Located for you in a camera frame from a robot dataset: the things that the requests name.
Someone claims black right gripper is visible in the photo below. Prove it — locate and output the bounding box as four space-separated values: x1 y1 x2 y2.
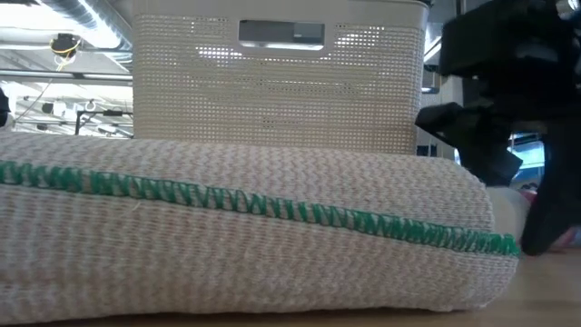
414 0 581 187

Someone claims pink bottle with white cap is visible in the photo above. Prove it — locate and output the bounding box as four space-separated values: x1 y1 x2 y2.
487 184 581 251

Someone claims white perforated plastic basket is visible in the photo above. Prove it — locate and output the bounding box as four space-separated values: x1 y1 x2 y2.
131 0 430 155

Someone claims white woven bandage, green stitching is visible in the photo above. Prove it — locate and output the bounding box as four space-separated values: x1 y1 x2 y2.
0 131 522 326

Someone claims black metal stand frame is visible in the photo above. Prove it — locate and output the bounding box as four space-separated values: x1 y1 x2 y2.
74 108 135 136

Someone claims silver round ceiling duct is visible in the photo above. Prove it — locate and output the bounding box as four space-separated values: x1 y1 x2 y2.
38 0 133 74

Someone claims black and yellow cable coil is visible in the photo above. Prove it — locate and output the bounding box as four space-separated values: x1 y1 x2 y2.
49 32 83 60

